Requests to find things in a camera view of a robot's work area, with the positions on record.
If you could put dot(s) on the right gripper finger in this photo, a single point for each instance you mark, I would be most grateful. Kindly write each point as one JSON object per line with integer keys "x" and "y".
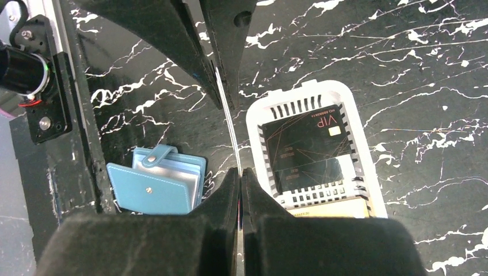
{"x": 278, "y": 243}
{"x": 201, "y": 242}

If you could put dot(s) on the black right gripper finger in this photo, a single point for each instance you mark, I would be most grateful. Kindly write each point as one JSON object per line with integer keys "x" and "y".
{"x": 227, "y": 23}
{"x": 168, "y": 27}

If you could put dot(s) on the blue leather card holder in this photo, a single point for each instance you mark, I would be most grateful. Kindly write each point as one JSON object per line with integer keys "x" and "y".
{"x": 160, "y": 181}

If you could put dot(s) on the black VIP card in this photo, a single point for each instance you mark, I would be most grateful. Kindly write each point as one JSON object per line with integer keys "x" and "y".
{"x": 229, "y": 122}

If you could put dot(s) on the white plastic basket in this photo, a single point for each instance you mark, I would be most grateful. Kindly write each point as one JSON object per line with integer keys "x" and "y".
{"x": 312, "y": 95}

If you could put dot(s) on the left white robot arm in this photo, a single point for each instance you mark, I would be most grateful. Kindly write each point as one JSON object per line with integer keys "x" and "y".
{"x": 34, "y": 69}

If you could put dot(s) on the orange credit card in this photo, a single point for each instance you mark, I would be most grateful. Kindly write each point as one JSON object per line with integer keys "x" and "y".
{"x": 350, "y": 208}

